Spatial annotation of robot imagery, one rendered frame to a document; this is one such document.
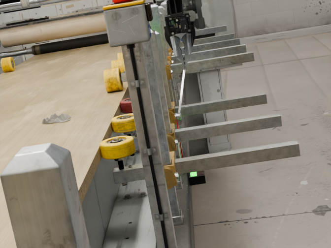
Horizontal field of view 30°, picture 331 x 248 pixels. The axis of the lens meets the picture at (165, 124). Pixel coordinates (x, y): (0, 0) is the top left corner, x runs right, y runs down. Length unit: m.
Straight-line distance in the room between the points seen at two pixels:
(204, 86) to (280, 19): 6.40
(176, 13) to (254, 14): 8.73
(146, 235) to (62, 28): 2.77
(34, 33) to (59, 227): 3.92
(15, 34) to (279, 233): 2.26
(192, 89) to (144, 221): 2.69
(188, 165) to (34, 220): 1.09
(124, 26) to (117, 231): 0.76
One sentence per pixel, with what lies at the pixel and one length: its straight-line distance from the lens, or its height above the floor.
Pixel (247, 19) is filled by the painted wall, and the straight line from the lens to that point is 10.49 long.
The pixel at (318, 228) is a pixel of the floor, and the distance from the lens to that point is 3.06.
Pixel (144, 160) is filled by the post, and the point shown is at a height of 0.94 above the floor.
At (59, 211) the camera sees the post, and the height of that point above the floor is 1.13.
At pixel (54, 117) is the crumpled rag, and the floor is 0.91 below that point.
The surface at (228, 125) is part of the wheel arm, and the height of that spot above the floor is 0.84.
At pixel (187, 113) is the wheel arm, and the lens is 1.92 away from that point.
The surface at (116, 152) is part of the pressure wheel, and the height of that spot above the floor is 0.89.
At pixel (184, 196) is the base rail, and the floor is 0.70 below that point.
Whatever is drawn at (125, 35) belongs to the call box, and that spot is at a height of 1.17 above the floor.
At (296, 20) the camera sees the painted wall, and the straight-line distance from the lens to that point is 10.54.
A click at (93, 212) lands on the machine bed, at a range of 1.57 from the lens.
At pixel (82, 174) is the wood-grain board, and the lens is 1.25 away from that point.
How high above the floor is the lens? 1.25
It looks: 13 degrees down
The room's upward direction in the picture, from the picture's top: 10 degrees counter-clockwise
